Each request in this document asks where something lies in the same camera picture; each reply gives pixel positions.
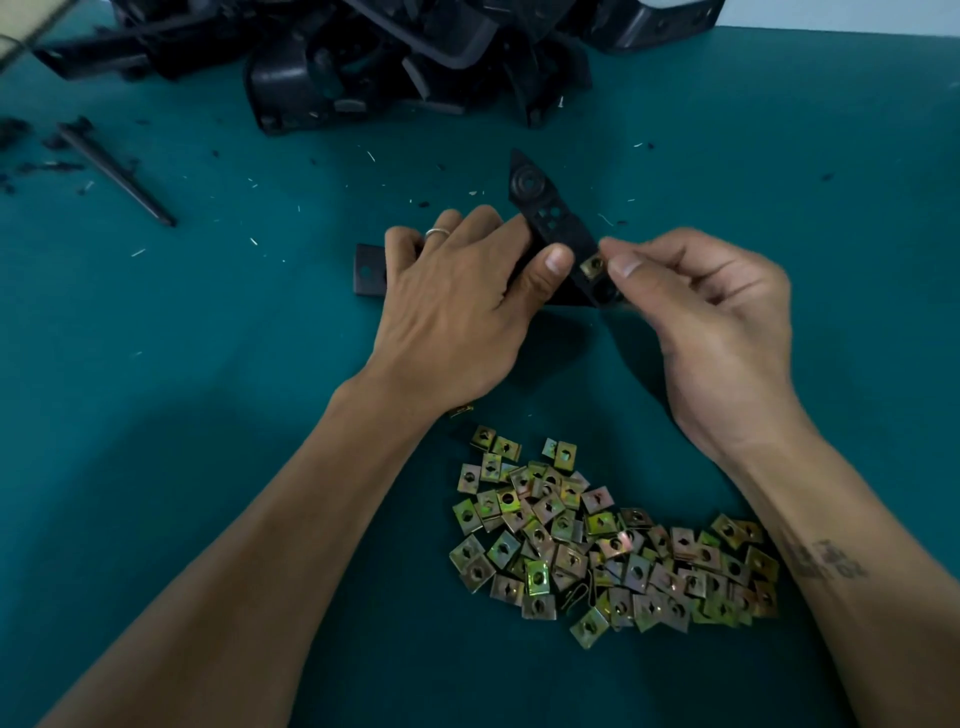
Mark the person's right hand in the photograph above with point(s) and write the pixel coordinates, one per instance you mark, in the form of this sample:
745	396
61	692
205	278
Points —
720	338

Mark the person's left hand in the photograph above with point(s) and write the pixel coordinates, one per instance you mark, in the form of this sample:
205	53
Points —
458	315

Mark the brass clip nut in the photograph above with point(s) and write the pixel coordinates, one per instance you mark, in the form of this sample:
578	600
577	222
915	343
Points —
593	267

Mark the black plastic bracket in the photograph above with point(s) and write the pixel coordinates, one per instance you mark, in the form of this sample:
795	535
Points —
537	195

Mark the pile of brass clip nuts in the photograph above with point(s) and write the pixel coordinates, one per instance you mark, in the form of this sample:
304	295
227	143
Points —
600	548

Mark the pile of black plastic brackets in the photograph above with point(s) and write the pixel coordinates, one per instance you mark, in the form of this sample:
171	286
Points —
390	53

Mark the person's left forearm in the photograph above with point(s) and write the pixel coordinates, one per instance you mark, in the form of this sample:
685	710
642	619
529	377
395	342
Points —
225	585

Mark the person's right forearm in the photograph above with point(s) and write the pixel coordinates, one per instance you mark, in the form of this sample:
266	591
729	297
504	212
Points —
863	585

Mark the green table cloth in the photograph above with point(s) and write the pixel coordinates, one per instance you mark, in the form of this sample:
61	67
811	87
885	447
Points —
180	420

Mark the thin black plastic strip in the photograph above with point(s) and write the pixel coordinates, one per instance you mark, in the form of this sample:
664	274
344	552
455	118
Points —
113	173

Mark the brown cardboard piece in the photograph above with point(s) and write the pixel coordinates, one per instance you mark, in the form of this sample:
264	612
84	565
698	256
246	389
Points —
30	23

